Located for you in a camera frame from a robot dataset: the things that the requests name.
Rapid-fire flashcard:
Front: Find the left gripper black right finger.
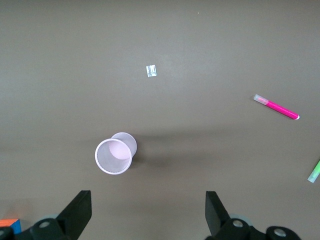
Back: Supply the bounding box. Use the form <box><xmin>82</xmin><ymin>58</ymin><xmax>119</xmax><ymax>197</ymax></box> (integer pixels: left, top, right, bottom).
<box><xmin>204</xmin><ymin>191</ymin><xmax>266</xmax><ymax>240</ymax></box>

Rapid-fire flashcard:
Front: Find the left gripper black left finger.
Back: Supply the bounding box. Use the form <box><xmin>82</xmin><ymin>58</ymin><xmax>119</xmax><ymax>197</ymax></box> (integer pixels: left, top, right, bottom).
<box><xmin>23</xmin><ymin>190</ymin><xmax>92</xmax><ymax>240</ymax></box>

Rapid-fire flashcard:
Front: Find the pink highlighter marker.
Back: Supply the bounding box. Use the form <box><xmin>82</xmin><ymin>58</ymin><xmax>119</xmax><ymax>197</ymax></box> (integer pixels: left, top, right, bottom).
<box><xmin>253</xmin><ymin>94</ymin><xmax>300</xmax><ymax>121</ymax></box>

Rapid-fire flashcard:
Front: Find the orange and blue puzzle cube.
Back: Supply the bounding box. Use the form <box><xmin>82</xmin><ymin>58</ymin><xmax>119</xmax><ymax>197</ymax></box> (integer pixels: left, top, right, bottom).
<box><xmin>0</xmin><ymin>218</ymin><xmax>22</xmax><ymax>235</ymax></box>

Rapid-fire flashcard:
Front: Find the translucent pink plastic cup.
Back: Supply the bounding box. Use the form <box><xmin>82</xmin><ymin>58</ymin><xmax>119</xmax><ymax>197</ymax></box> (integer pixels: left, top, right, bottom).
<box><xmin>94</xmin><ymin>132</ymin><xmax>138</xmax><ymax>176</ymax></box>

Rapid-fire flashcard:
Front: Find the green highlighter marker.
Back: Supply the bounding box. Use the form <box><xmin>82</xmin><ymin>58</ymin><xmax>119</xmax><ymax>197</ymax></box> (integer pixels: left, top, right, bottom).
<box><xmin>307</xmin><ymin>159</ymin><xmax>320</xmax><ymax>184</ymax></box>

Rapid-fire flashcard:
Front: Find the small clear tape piece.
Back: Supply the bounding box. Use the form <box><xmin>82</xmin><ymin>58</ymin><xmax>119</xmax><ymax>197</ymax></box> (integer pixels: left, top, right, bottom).
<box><xmin>145</xmin><ymin>64</ymin><xmax>157</xmax><ymax>78</ymax></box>

